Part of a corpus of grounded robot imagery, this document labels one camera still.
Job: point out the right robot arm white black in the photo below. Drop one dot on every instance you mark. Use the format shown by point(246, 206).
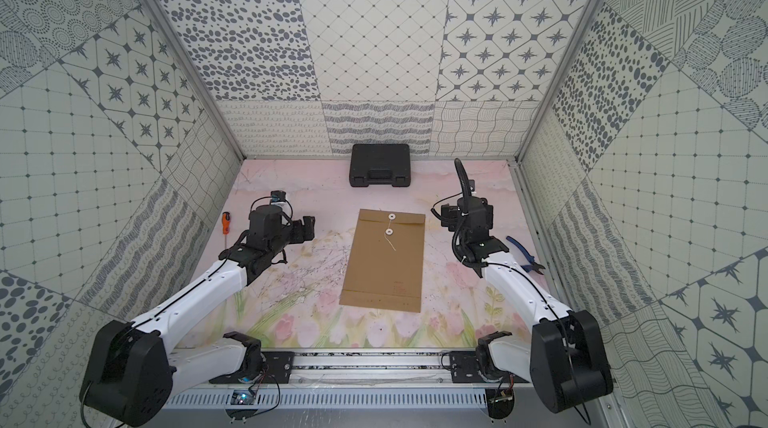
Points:
point(565, 360)

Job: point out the orange handled screwdriver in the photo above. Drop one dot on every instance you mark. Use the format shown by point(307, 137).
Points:
point(225, 225)

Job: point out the floral table mat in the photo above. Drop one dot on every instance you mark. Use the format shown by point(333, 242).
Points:
point(296, 304)

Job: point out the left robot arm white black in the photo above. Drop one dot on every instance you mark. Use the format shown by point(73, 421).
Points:
point(134, 367)

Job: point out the brown kraft file bag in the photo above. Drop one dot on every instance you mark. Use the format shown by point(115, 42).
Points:
point(385, 265)

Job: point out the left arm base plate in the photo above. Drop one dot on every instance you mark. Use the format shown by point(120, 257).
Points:
point(275, 366)

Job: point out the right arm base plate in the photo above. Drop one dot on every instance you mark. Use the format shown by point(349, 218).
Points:
point(472, 367)

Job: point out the aluminium mounting rail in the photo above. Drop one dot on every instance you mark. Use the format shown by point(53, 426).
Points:
point(368, 369)

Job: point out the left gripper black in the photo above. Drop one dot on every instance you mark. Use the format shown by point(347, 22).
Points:
point(299, 230)

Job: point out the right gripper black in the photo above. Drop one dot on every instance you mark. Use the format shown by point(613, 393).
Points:
point(450, 217)

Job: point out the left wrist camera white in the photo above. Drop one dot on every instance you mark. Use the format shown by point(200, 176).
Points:
point(278, 196)

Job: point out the black plastic tool case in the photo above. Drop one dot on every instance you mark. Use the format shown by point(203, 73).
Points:
point(380, 164)

